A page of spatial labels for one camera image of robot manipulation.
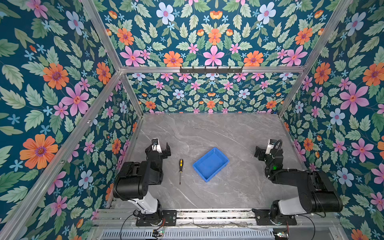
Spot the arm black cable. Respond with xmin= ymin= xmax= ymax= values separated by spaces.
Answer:
xmin=119 ymin=209 xmax=142 ymax=240
xmin=295 ymin=213 xmax=316 ymax=240

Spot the white vented cable duct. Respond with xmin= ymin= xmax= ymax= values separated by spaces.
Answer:
xmin=100 ymin=229 xmax=275 ymax=240

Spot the black wall hook rail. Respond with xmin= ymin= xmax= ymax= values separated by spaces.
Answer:
xmin=179 ymin=66 xmax=243 ymax=75

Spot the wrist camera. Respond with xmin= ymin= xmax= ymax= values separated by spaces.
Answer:
xmin=266 ymin=139 xmax=277 ymax=155
xmin=152 ymin=139 xmax=162 ymax=153

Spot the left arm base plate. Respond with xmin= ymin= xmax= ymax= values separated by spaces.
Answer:
xmin=136 ymin=210 xmax=178 ymax=227

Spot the aluminium front rail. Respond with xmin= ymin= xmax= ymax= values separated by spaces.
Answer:
xmin=93 ymin=209 xmax=342 ymax=228

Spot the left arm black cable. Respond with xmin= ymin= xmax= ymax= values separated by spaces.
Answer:
xmin=119 ymin=209 xmax=142 ymax=240

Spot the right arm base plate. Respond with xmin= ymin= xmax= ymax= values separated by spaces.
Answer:
xmin=252 ymin=209 xmax=297 ymax=226

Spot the blue plastic bin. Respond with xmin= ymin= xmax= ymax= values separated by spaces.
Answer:
xmin=193 ymin=148 xmax=230 ymax=183

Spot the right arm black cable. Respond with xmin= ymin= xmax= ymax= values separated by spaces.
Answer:
xmin=295 ymin=213 xmax=316 ymax=240

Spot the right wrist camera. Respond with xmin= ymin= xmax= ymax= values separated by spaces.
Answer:
xmin=266 ymin=139 xmax=277 ymax=155

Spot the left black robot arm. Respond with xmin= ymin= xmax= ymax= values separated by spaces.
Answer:
xmin=113 ymin=139 xmax=172 ymax=225

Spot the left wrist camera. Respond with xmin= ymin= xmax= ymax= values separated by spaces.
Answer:
xmin=152 ymin=139 xmax=162 ymax=153

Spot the yellow black handled screwdriver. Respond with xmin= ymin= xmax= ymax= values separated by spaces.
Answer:
xmin=179 ymin=159 xmax=184 ymax=185

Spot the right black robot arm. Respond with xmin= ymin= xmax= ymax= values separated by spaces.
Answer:
xmin=252 ymin=139 xmax=343 ymax=226

